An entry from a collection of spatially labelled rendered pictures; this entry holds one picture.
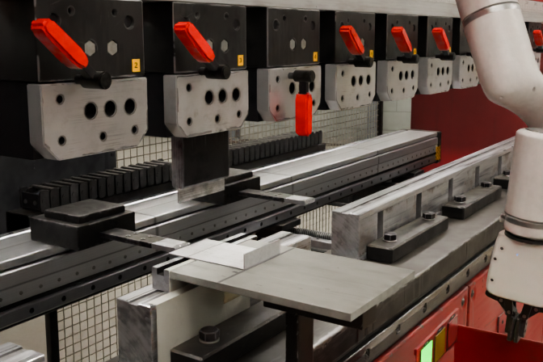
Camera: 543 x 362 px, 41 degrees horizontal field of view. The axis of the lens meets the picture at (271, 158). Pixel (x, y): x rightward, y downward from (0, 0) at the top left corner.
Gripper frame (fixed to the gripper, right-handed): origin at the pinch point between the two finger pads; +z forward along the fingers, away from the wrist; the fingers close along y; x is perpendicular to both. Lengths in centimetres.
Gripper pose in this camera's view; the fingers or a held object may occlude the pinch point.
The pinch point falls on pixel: (515, 327)
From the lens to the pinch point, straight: 124.3
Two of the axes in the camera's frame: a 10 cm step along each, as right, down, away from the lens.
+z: -0.7, 9.8, 2.1
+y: 8.5, 1.7, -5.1
